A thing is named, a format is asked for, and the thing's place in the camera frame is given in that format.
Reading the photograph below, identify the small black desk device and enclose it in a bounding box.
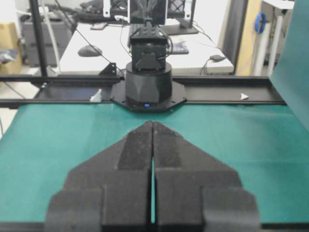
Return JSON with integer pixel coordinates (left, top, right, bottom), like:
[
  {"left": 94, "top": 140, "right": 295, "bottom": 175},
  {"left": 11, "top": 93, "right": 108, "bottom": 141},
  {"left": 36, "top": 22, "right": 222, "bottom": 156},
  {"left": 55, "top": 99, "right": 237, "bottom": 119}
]
[{"left": 210, "top": 55, "right": 226, "bottom": 62}]

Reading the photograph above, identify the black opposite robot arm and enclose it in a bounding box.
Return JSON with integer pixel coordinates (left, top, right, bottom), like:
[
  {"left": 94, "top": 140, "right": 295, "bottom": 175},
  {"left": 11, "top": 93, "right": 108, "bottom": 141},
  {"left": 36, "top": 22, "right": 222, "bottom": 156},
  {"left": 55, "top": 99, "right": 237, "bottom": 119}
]
[{"left": 44, "top": 0, "right": 261, "bottom": 232}]

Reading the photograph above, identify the black aluminium frame rail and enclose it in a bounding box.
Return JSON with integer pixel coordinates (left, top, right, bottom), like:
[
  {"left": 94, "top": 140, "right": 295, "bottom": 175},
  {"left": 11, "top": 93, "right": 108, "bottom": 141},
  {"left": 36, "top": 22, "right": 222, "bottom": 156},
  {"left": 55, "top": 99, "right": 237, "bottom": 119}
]
[{"left": 0, "top": 75, "right": 286, "bottom": 112}]

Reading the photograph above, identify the grey filing cabinet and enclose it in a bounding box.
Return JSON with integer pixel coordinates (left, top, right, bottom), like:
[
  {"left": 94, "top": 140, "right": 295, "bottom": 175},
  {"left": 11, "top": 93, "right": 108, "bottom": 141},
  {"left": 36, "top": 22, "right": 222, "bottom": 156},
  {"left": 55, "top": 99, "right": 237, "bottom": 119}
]
[{"left": 22, "top": 20, "right": 72, "bottom": 67}]

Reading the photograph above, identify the blue cable coil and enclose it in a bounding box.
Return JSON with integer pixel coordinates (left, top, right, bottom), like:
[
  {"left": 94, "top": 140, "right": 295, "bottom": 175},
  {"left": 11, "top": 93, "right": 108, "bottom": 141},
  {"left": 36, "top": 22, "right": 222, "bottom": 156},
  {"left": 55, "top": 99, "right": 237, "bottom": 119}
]
[{"left": 255, "top": 12, "right": 266, "bottom": 34}]

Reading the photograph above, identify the cardboard box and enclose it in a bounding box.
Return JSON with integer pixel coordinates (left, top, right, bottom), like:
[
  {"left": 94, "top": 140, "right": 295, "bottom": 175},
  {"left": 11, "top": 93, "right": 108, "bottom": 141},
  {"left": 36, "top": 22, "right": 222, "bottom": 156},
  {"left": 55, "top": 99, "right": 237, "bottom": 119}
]
[{"left": 0, "top": 22, "right": 22, "bottom": 74}]

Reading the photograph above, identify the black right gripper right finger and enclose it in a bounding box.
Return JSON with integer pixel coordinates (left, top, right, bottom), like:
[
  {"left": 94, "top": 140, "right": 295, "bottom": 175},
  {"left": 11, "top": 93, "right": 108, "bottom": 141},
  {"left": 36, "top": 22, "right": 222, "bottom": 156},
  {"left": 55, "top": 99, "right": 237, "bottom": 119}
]
[{"left": 153, "top": 122, "right": 260, "bottom": 232}]

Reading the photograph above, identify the white office desk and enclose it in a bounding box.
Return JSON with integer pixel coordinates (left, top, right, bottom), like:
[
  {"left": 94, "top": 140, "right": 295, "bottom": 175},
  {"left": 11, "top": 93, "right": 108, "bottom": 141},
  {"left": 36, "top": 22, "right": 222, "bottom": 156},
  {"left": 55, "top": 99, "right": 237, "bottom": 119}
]
[{"left": 60, "top": 20, "right": 234, "bottom": 74}]

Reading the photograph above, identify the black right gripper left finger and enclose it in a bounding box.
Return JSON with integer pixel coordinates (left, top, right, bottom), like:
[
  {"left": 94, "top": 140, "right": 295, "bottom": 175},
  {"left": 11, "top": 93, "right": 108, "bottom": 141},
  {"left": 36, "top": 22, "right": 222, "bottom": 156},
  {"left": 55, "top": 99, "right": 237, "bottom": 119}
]
[{"left": 45, "top": 121, "right": 153, "bottom": 232}]

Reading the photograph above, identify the black computer mouse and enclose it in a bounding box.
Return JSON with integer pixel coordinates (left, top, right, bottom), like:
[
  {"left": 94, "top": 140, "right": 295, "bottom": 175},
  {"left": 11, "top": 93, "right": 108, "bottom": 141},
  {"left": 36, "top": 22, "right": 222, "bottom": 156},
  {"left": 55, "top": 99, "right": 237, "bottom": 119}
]
[{"left": 77, "top": 45, "right": 102, "bottom": 58}]

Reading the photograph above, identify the black vertical frame post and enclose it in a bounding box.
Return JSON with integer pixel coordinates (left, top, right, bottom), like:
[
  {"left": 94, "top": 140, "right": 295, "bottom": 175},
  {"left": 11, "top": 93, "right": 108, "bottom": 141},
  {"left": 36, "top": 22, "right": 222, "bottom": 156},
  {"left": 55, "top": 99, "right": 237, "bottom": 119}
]
[{"left": 29, "top": 0, "right": 47, "bottom": 76}]

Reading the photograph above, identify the green table cloth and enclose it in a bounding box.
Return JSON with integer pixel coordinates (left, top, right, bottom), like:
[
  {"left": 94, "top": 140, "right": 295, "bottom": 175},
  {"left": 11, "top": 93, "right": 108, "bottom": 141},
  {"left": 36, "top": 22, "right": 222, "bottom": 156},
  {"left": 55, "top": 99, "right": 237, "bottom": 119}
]
[{"left": 0, "top": 104, "right": 309, "bottom": 223}]

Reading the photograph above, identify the black corner bracket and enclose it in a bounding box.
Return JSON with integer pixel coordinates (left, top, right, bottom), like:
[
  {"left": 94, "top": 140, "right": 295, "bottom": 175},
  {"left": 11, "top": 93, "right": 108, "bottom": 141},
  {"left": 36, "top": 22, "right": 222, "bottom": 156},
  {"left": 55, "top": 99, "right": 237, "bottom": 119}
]
[{"left": 99, "top": 62, "right": 117, "bottom": 76}]

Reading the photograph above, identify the black monitor stand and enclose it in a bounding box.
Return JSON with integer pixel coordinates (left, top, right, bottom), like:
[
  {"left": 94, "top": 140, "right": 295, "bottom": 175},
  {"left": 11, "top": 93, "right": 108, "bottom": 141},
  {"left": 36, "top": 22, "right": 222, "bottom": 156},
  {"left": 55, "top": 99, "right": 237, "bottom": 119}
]
[{"left": 161, "top": 0, "right": 199, "bottom": 36}]

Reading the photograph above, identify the green upright backdrop panel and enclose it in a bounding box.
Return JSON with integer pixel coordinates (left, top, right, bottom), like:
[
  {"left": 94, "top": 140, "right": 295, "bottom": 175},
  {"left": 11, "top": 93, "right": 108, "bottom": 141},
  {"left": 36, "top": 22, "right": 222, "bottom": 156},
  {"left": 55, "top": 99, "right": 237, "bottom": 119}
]
[{"left": 268, "top": 0, "right": 309, "bottom": 107}]

